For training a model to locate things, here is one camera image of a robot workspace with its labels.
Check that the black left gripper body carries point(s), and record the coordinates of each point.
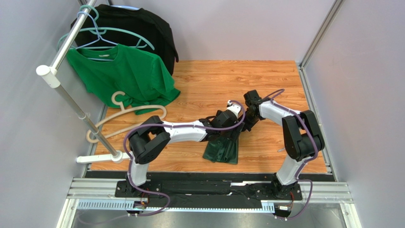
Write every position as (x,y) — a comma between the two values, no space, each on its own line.
(231,132)

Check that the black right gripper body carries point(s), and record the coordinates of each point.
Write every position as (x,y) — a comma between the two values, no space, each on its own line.
(248,123)

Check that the dark green cloth napkin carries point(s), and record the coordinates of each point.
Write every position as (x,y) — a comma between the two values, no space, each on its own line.
(223,150)

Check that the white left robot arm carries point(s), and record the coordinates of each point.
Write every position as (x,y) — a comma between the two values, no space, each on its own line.
(144,143)

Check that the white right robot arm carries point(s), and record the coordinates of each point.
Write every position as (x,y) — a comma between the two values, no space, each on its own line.
(301,134)

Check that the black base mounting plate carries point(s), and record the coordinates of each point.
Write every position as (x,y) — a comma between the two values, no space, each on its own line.
(258,191)

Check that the bright green t-shirt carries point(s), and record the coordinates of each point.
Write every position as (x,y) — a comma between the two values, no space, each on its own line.
(141,75)

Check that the black t-shirt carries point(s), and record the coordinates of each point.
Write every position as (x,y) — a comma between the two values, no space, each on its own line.
(142,22)

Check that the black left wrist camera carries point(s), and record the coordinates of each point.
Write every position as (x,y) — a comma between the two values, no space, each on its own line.
(224,119)

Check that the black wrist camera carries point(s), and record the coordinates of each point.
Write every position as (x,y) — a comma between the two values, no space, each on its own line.
(224,119)
(252,96)

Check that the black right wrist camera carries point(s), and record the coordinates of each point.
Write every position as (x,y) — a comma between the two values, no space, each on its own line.
(252,96)

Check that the light blue wire hanger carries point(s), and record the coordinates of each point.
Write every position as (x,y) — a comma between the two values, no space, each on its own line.
(96,40)

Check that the aluminium frame rail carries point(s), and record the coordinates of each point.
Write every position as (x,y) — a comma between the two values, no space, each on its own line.
(100,194)

